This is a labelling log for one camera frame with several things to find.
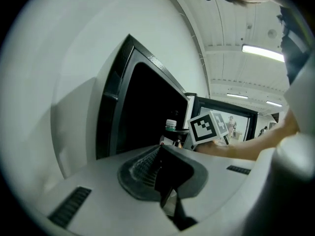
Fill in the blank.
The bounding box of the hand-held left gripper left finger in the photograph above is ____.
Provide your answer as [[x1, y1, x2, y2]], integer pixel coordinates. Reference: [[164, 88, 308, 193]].
[[36, 144, 180, 235]]

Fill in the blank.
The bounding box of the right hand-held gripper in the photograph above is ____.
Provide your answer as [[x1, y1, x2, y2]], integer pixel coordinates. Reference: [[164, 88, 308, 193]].
[[163, 110, 229, 152]]

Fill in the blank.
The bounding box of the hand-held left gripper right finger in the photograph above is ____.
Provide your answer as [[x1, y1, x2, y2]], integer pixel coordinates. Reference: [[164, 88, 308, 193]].
[[161, 144, 257, 224]]

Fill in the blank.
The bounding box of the bottle with green cap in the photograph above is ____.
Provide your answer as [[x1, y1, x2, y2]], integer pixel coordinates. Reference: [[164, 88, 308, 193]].
[[159, 119, 184, 148]]

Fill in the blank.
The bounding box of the person's right forearm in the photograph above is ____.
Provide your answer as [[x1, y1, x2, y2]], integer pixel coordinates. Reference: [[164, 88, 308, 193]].
[[196, 109, 300, 161]]

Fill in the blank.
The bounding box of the black cabinet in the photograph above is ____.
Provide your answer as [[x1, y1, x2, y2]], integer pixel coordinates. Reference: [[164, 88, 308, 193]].
[[95, 33, 196, 160]]

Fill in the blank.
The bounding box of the person's black shirt torso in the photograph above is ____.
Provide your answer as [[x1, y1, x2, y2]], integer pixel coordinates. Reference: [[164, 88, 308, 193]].
[[277, 5, 312, 85]]

